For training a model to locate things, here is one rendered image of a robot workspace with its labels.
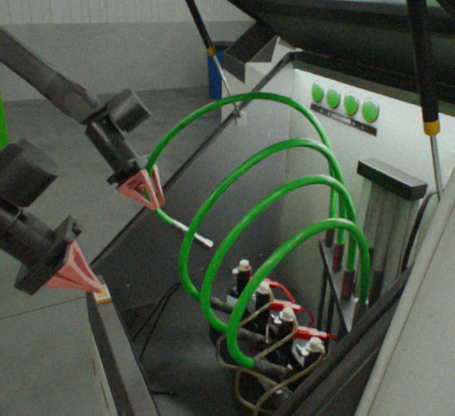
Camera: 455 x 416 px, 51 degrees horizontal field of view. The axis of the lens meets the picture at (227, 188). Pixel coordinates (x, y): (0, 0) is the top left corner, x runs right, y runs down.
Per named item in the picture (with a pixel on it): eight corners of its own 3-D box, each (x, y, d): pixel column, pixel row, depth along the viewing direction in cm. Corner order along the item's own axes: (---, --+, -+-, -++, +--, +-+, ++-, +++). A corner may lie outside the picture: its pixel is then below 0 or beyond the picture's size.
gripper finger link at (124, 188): (178, 193, 97) (149, 156, 97) (164, 200, 90) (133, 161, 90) (155, 212, 99) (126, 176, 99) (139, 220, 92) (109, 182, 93)
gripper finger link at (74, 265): (111, 292, 65) (55, 253, 61) (75, 326, 66) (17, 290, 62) (112, 265, 71) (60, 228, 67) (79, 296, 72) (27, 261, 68)
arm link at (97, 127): (87, 131, 98) (76, 128, 93) (114, 110, 98) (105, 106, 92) (107, 157, 98) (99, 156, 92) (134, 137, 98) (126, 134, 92)
